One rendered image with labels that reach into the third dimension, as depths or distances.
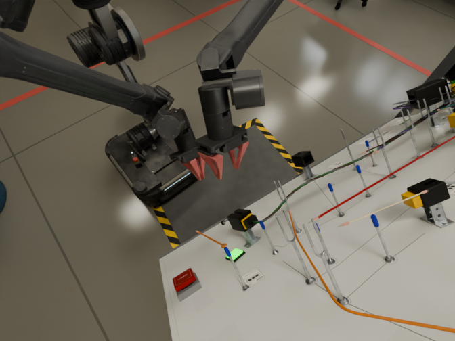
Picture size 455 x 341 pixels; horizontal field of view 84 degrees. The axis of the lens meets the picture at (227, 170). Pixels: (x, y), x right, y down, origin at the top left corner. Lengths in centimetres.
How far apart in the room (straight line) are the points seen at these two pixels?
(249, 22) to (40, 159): 223
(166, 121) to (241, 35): 24
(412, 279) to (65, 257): 194
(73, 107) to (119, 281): 169
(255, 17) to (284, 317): 58
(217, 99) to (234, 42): 13
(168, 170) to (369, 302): 153
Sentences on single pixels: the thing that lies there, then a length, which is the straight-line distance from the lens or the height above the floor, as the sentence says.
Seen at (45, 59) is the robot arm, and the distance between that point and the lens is 53.
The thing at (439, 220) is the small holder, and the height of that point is 133.
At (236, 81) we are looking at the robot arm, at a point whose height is 142.
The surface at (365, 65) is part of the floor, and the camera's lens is 324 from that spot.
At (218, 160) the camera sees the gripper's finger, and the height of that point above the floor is 132.
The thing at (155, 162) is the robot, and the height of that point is 26.
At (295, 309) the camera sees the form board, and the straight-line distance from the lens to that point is 47.
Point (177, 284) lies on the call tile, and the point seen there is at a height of 113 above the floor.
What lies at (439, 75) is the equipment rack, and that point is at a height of 109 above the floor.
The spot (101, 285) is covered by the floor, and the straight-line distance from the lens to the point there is 193.
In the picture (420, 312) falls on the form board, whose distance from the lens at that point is 43.
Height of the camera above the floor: 175
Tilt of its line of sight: 60 degrees down
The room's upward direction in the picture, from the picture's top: straight up
